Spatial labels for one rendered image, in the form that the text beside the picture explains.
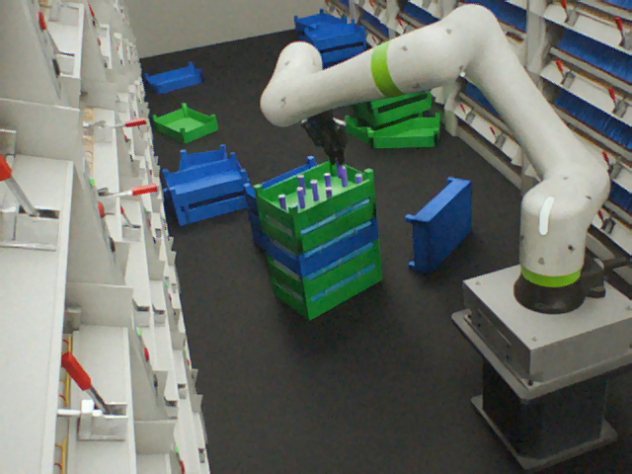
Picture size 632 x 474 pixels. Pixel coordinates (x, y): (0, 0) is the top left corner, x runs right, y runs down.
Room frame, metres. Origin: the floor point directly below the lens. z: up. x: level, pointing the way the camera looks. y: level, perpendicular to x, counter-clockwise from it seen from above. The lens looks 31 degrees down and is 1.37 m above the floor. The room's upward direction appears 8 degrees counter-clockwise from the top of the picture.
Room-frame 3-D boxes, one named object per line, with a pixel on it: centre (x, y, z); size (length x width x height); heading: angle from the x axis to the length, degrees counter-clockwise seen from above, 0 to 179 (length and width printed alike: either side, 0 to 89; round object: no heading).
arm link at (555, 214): (1.25, -0.49, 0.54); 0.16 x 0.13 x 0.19; 142
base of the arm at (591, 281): (1.25, -0.54, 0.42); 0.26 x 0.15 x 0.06; 100
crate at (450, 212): (2.05, -0.41, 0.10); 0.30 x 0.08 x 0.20; 139
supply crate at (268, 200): (1.93, -0.01, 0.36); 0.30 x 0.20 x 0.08; 123
